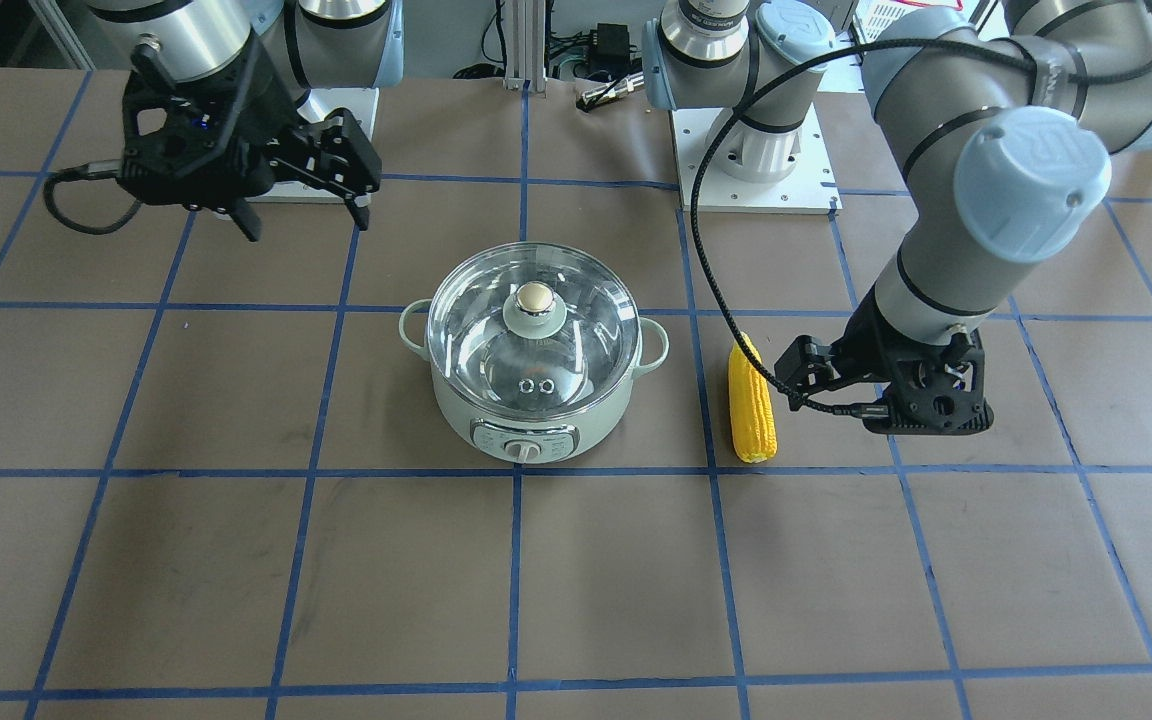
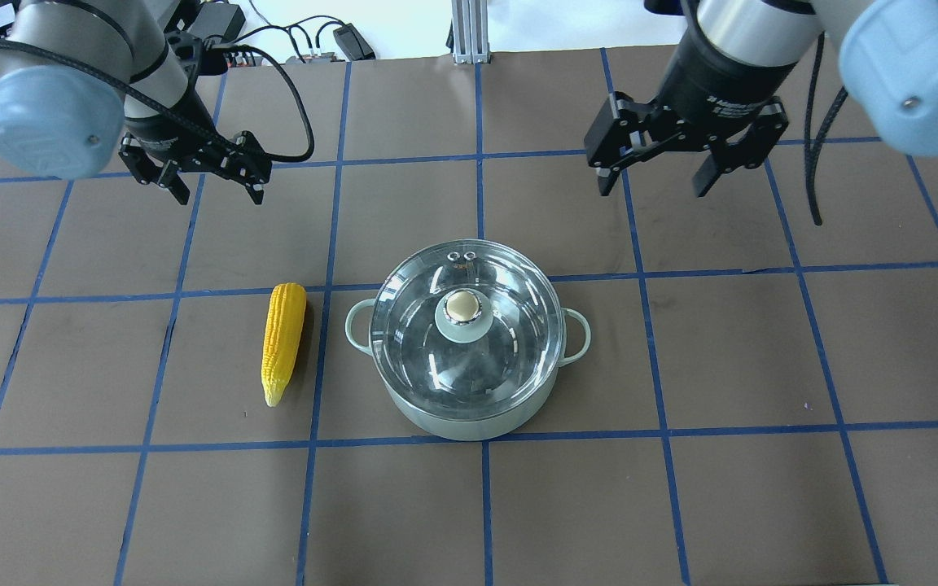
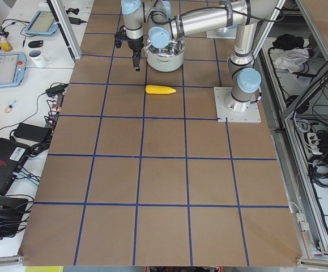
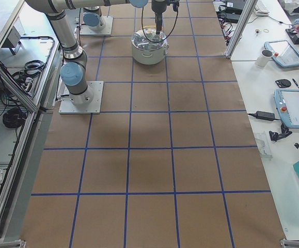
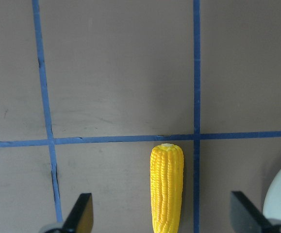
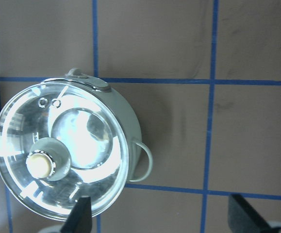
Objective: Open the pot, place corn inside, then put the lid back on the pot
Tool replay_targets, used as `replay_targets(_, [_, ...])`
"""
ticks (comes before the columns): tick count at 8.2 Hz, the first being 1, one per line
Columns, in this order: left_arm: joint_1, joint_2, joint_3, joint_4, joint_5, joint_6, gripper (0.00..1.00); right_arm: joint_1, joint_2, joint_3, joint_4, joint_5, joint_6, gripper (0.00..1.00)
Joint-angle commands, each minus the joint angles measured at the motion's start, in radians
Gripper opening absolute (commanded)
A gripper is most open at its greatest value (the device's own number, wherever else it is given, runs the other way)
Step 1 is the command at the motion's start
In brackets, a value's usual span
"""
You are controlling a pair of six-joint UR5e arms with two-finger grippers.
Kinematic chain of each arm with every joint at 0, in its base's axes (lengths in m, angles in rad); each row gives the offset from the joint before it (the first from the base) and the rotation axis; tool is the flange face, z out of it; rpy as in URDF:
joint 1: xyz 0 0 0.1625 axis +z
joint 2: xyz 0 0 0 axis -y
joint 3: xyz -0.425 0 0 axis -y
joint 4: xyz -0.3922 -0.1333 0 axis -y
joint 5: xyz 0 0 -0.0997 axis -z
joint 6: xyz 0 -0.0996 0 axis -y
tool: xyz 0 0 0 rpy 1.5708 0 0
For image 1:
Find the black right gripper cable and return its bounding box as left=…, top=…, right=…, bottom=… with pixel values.
left=41, top=160, right=142, bottom=236

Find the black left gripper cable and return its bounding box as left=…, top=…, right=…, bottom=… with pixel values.
left=689, top=0, right=1152, bottom=419

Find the yellow corn cob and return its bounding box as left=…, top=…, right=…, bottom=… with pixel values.
left=727, top=333, right=780, bottom=464

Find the glass pot lid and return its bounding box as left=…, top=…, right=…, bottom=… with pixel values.
left=425, top=242, right=652, bottom=420

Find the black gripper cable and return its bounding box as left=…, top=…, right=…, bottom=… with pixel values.
left=41, top=160, right=142, bottom=236
left=689, top=0, right=1152, bottom=419

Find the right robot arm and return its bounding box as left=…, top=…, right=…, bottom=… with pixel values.
left=88, top=1, right=404, bottom=241

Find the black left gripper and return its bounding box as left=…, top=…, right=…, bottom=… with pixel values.
left=774, top=296, right=995, bottom=435

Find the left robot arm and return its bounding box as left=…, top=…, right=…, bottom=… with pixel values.
left=643, top=1, right=1152, bottom=435

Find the pale green electric pot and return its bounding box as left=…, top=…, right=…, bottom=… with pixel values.
left=397, top=242, right=669, bottom=464

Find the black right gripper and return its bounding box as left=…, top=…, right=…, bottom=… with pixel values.
left=116, top=35, right=381, bottom=242

